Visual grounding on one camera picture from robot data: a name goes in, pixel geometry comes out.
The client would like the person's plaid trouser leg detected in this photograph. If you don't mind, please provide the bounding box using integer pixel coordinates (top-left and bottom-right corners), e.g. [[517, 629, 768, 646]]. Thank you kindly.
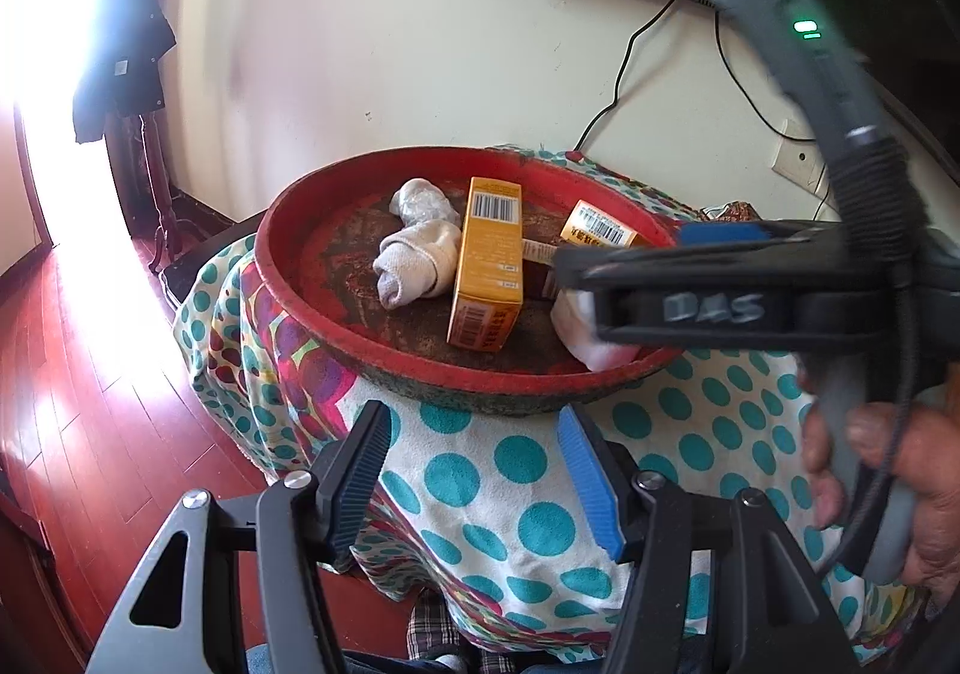
[[405, 597, 542, 674]]

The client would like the black power adapter cable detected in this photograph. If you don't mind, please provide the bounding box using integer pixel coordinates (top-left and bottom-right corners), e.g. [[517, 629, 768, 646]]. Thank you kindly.
[[715, 10, 820, 145]]

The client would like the thin black television cable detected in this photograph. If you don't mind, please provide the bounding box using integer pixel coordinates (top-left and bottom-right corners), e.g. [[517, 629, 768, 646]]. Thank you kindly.
[[574, 0, 678, 152]]

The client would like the dark hanging jacket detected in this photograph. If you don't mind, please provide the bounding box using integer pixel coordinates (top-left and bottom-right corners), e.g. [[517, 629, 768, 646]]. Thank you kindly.
[[70, 0, 178, 145]]

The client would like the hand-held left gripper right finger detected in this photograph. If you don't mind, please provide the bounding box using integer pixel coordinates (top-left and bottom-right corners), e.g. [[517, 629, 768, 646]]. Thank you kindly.
[[556, 404, 860, 674]]

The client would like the dark wooden coat stand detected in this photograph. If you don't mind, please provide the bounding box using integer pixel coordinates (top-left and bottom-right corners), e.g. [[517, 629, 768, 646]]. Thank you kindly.
[[105, 0, 197, 276]]

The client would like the brown medicine box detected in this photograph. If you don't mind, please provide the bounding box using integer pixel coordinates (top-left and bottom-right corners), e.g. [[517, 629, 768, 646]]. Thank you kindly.
[[520, 237, 575, 301]]

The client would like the round red tray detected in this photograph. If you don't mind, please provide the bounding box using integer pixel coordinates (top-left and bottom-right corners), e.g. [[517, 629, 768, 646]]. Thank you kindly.
[[253, 148, 688, 413]]

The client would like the white wall socket panel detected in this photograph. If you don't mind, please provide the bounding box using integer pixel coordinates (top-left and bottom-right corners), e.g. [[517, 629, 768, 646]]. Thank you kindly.
[[771, 118, 838, 197]]

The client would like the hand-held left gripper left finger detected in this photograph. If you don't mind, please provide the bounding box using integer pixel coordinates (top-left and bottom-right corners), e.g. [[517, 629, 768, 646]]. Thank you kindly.
[[86, 400, 393, 674]]

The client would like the polka dot tablecloth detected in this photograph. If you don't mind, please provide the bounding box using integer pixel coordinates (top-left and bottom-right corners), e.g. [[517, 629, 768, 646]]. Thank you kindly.
[[172, 145, 932, 667]]

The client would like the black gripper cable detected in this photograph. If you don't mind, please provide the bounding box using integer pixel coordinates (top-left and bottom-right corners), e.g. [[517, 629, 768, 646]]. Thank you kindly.
[[817, 269, 928, 574]]

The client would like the person's right hand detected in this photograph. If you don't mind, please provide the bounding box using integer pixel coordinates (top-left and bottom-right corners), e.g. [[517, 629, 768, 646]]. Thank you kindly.
[[798, 360, 960, 619]]

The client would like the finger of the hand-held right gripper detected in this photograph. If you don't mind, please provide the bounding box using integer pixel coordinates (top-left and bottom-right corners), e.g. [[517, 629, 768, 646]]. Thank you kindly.
[[551, 230, 835, 329], [677, 218, 841, 248]]

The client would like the white sock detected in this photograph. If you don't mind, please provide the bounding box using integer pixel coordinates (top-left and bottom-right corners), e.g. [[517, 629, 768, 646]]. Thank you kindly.
[[374, 219, 464, 312], [550, 287, 639, 374]]

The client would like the brown snack bag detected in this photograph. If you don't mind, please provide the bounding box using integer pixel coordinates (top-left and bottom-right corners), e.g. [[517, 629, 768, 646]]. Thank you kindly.
[[700, 199, 763, 222]]

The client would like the yellow medicine box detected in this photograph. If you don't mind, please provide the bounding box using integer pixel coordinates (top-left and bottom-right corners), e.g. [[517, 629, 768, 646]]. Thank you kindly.
[[559, 198, 660, 252], [447, 176, 525, 352]]

